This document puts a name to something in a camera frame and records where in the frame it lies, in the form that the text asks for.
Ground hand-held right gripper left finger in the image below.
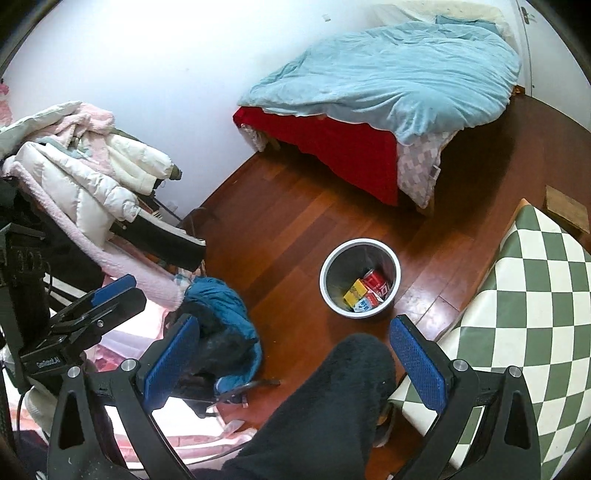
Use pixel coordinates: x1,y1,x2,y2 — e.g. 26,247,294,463
46,314,201,480

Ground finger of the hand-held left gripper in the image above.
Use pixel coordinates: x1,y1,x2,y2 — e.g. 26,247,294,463
48,274,137,324
48,288,148,346

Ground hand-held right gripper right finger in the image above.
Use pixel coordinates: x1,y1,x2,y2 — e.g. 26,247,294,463
388,314,541,480

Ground red soda can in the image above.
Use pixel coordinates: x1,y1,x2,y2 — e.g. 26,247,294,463
361,270,393,297

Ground yellow carton box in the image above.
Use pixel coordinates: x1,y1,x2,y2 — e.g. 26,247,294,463
342,279,369,308

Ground white round trash bin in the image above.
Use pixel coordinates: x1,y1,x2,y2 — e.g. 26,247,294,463
320,239,402,317

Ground pile of white pink jackets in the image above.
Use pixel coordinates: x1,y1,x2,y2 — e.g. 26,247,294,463
14,104,186,311

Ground pink floor bedding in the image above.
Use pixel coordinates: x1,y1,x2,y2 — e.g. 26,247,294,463
90,342,259,467

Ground black garment with white trim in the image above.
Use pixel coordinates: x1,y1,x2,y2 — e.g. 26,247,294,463
110,210,208,273

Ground person's slipper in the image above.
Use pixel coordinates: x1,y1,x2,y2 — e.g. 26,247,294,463
373,406,399,449

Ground blue garment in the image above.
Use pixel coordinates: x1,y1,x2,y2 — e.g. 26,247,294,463
181,276,263,394

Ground person's leg in dark pants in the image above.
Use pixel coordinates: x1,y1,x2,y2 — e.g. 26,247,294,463
194,333,399,480

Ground white puffer jacket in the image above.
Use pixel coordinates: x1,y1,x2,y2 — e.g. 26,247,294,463
2,133,175,228

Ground pale checked bed sheet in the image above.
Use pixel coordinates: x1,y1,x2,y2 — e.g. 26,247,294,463
396,128,463,209

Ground brown wooden box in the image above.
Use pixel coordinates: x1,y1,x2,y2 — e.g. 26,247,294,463
544,185,588,237

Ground red bed sheet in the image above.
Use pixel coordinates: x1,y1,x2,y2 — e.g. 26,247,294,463
232,105,400,206

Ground bed with blue duvet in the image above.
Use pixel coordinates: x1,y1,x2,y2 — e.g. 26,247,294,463
237,21,522,149

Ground white door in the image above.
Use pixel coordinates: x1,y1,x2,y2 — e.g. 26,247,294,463
516,0,561,100

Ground blue pillow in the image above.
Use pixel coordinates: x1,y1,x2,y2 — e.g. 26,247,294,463
434,14,502,34

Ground cream pillow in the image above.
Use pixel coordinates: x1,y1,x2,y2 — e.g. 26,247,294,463
392,0,514,40

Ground black cable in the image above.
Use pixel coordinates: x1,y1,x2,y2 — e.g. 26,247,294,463
7,392,31,467

